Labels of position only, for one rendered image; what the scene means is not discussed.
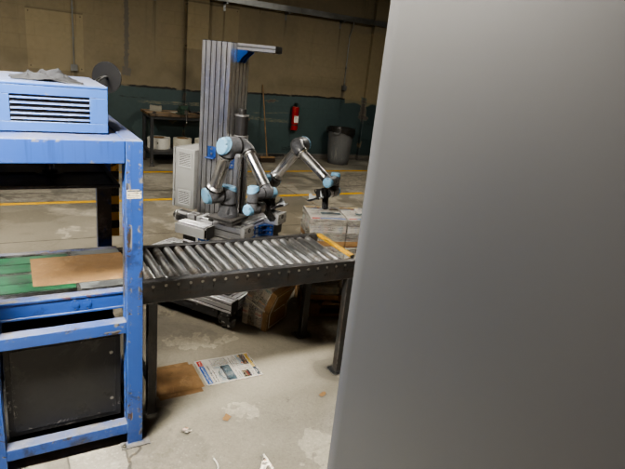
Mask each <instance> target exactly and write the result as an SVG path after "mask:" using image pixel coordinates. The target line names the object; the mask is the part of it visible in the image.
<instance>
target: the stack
mask: <svg viewBox="0 0 625 469"><path fill-rule="evenodd" d="M302 212H303V216H302V217H303V218H301V227H302V229H303V231H304V232H305V234H313V233H316V234H322V235H324V236H325V237H327V238H328V239H330V240H332V241H337V242H344V240H345V241H346V242H358V237H359V230H360V223H361V217H362V208H336V207H328V209H322V207H321V206H303V211H302ZM325 248H327V249H329V250H330V251H332V252H333V253H335V254H336V255H338V256H339V257H341V258H342V259H348V258H350V257H348V256H347V255H345V254H344V253H342V252H341V251H339V250H338V249H336V248H334V247H325ZM343 248H345V249H346V250H348V251H350V252H351V253H352V254H353V255H354V258H356V250H357V247H345V246H344V247H343ZM342 286H343V279H341V280H333V281H326V282H318V283H312V292H311V295H338V294H339V295H341V292H342ZM294 297H295V298H297V305H298V307H299V309H300V306H301V293H300V291H299V287H298V285H296V286H295V293H294ZM339 308H340V301H339V299H338V300H337V301H332V300H320V301H317V300H310V307H309V316H339V313H319V312H320V309H339Z"/></svg>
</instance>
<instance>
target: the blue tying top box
mask: <svg viewBox="0 0 625 469"><path fill-rule="evenodd" d="M9 74H20V73H19V72H7V71H0V130H10V131H44V132H76V133H108V88H107V87H106V86H104V85H102V84H100V83H98V82H96V81H94V80H92V79H91V78H89V77H80V76H69V77H71V78H72V79H76V80H77V81H78V82H81V83H84V84H83V85H77V84H68V83H62V82H57V81H54V80H51V79H43V80H28V79H13V78H10V76H8V75H9Z"/></svg>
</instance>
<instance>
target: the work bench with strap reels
mask: <svg viewBox="0 0 625 469"><path fill-rule="evenodd" d="M140 110H141V111H142V141H143V160H147V159H146V151H147V152H148V153H150V165H149V167H154V165H153V155H154V154H173V151H174V146H180V145H187V144H192V139H191V138H187V137H173V145H170V137H166V136H154V135H153V120H154V119H164V120H185V121H186V115H180V114H176V113H177V112H178V111H171V110H162V112H159V111H150V109H140ZM153 112H157V113H155V114H154V113H153ZM146 116H147V117H149V118H150V136H148V137H147V145H146ZM187 121H200V114H198V113H196V114H194V113H189V111H188V114H187Z"/></svg>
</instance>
